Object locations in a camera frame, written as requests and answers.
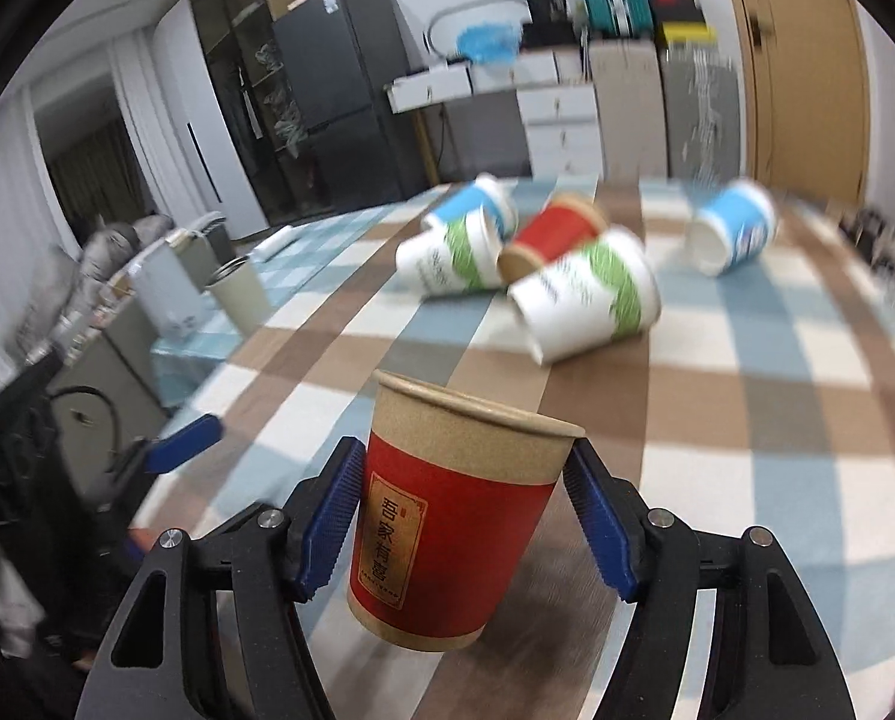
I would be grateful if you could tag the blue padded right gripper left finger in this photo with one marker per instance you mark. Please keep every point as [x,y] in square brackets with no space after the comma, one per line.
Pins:
[161,656]

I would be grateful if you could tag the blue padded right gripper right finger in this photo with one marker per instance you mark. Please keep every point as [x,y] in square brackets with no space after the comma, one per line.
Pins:
[770,656]

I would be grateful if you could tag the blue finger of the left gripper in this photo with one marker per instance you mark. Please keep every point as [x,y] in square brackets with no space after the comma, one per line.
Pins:
[169,453]

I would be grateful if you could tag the red paper cup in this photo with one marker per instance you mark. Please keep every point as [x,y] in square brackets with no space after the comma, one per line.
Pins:
[567,221]
[453,489]

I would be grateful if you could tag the white green paper cup rear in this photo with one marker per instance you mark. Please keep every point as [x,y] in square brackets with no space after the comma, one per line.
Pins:
[460,257]

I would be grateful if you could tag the white green paper cup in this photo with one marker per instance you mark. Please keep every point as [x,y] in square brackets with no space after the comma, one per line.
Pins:
[460,257]
[605,291]

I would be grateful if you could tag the white green paper cup front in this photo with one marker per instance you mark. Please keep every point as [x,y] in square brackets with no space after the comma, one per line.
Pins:
[605,291]

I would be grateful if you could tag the blue paper cup left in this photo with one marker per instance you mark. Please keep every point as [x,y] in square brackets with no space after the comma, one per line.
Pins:
[487,193]

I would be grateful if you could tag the blue paper cup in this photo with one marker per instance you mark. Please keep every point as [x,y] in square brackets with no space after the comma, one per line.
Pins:
[735,227]
[487,193]

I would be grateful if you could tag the blue paper cup right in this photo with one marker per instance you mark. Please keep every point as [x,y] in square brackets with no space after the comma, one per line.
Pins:
[735,227]

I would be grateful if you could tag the white appliance on side table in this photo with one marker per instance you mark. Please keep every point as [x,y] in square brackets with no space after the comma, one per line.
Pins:
[168,280]

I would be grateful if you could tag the beige cylindrical bin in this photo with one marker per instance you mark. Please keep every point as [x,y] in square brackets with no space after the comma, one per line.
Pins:
[241,294]

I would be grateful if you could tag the grey jacket on sofa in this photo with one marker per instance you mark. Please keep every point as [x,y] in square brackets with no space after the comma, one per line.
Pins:
[63,287]

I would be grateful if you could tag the white curtain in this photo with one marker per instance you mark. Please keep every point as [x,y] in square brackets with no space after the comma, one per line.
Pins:
[31,219]

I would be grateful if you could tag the checkered tablecloth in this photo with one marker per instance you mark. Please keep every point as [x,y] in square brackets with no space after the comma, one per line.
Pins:
[765,396]

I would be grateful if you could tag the pile of shoes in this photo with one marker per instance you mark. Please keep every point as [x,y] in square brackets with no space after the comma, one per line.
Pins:
[873,236]

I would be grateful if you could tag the black refrigerator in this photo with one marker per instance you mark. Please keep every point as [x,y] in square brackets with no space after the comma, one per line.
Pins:
[340,57]

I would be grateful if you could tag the dark glass cabinet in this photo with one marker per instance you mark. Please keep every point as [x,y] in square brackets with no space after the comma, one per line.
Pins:
[249,80]

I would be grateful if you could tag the blue plastic bag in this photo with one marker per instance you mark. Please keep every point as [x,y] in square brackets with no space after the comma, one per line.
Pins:
[490,43]

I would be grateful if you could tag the white drawer desk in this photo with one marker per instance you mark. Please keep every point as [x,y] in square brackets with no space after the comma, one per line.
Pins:
[556,103]

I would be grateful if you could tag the silver suitcase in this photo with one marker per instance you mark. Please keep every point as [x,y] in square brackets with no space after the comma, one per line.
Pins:
[702,114]

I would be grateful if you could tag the black bag on desk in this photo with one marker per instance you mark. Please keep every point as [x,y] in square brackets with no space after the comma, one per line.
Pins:
[550,25]

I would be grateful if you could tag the wooden door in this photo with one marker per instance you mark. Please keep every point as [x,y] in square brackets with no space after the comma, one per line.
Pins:
[806,97]

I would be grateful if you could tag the beige suitcase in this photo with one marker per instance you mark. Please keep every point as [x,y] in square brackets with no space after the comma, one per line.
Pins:
[631,110]

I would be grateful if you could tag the stacked shoe boxes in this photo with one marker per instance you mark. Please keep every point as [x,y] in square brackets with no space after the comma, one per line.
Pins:
[681,23]

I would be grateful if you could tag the oval mirror frame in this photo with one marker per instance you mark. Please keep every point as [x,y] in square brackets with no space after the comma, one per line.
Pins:
[441,30]

